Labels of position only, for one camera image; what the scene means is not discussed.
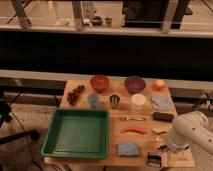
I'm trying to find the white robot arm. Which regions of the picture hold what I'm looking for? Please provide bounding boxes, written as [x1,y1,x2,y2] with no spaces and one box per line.
[165,111,213,155]

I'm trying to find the small metal cup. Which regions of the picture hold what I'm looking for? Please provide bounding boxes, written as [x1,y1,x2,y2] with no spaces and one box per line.
[109,95,120,109]

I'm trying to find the blue plastic cup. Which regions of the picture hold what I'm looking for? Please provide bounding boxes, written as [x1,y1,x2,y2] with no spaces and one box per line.
[88,93,99,108]

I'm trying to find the white plastic cup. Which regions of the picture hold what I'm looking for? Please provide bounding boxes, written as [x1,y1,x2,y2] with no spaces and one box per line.
[131,94,146,111]

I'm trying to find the orange bowl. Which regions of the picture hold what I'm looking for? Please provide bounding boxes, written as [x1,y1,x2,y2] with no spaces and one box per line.
[90,75,109,93]

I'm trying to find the purple bowl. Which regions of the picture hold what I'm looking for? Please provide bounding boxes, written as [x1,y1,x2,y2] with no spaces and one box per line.
[124,76,146,94]

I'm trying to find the red grapes bunch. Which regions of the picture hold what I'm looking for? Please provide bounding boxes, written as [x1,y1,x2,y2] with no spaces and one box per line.
[67,85,85,106]

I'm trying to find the metal spoon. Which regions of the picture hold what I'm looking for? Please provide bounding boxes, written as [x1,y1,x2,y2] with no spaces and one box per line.
[120,117,146,121]

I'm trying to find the wooden board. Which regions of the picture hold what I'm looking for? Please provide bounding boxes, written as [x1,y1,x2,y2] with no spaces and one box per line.
[43,79,196,168]

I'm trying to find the orange fruit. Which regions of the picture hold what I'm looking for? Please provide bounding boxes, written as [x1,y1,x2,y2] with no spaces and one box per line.
[153,79,165,91]

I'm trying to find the blue patterned cloth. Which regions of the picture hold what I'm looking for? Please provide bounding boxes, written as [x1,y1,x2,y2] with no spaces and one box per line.
[150,96,174,110]

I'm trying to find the green plastic tray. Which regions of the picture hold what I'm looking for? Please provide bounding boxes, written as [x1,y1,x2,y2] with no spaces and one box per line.
[41,108,110,159]

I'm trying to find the red chili pepper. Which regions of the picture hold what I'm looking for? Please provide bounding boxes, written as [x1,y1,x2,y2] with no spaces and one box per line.
[120,127,147,134]

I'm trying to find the black rectangular block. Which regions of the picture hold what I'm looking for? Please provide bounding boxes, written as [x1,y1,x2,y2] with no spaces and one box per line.
[153,112,174,122]

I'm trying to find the blue sponge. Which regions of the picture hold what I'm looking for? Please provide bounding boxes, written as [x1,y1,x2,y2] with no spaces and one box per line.
[117,143,140,157]

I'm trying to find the yellow banana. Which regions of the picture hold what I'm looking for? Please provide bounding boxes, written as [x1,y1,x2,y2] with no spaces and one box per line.
[152,128,168,142]

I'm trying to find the black tripod stand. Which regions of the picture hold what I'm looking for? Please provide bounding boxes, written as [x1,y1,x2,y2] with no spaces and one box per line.
[0,93,40,145]

